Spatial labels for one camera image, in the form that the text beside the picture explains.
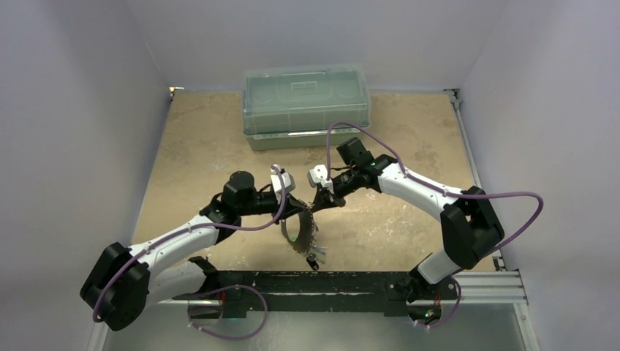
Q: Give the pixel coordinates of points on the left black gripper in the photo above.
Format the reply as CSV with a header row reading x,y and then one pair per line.
x,y
292,205

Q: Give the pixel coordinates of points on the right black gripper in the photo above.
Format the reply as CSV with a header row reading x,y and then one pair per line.
x,y
324,196

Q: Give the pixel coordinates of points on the silver key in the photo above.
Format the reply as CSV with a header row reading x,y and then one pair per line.
x,y
319,252

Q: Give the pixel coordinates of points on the black key tag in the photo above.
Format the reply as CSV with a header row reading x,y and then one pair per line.
x,y
314,265

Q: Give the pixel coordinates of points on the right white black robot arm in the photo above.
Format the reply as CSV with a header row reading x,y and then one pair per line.
x,y
469,225

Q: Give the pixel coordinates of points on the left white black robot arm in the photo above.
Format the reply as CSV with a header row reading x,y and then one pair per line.
x,y
126,279

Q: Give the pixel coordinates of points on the clear plastic storage box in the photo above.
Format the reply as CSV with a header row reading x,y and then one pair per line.
x,y
293,107

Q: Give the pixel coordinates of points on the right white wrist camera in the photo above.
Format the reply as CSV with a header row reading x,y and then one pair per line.
x,y
318,177

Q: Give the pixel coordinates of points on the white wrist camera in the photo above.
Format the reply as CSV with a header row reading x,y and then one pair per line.
x,y
318,177
282,182

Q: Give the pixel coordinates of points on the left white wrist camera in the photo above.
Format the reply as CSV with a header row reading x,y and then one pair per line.
x,y
282,182

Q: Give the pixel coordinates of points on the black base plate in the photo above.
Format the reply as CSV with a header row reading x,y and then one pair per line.
x,y
392,294

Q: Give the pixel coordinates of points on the right side aluminium rail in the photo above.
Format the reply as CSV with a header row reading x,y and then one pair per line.
x,y
456,102

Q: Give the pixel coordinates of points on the aluminium frame rail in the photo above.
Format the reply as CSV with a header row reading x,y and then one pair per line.
x,y
192,308

